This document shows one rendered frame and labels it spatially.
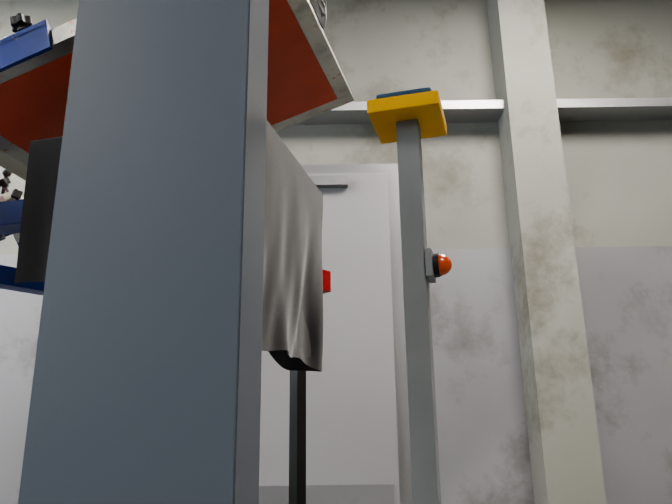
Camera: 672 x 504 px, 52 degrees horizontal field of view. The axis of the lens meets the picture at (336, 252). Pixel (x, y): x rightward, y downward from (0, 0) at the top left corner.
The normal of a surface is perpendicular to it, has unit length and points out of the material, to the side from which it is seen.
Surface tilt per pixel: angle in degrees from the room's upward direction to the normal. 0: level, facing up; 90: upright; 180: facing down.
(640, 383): 90
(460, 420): 90
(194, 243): 90
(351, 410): 90
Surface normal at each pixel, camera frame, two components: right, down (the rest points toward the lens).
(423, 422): -0.25, -0.29
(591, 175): 0.00, -0.30
